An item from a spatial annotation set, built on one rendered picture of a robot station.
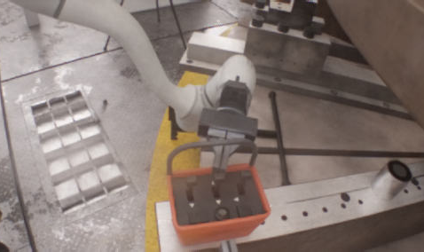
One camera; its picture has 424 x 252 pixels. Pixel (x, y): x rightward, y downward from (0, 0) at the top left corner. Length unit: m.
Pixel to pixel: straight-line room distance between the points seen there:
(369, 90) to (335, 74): 0.24
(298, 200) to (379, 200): 0.25
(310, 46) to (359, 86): 0.46
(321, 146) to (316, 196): 0.72
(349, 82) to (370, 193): 1.05
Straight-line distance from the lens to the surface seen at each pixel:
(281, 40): 1.57
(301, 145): 1.47
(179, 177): 0.64
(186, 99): 0.81
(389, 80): 1.05
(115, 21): 0.63
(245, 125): 0.65
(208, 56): 1.76
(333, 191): 0.86
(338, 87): 1.86
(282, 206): 0.77
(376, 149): 1.69
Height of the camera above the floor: 1.32
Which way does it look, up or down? 45 degrees down
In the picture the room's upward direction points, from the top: 9 degrees clockwise
